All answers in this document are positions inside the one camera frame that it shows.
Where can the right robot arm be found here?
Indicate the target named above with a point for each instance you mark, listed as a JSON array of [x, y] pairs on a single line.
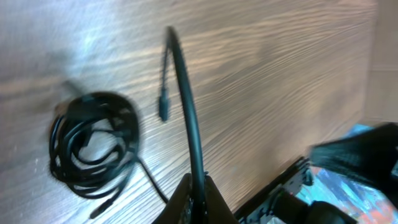
[[369, 158]]

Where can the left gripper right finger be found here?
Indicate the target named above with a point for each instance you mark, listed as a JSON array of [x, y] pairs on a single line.
[[217, 209]]

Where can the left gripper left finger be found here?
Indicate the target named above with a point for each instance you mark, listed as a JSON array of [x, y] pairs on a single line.
[[173, 211]]

